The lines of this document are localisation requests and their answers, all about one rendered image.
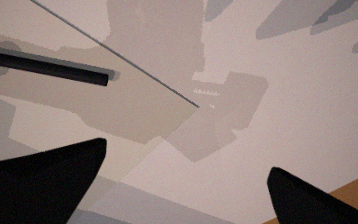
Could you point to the black thin bar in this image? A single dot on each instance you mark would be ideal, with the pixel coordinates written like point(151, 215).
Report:
point(50, 69)

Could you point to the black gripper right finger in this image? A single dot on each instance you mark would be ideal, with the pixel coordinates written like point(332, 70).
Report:
point(298, 202)

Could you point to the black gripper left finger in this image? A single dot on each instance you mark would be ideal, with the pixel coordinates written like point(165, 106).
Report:
point(46, 187)

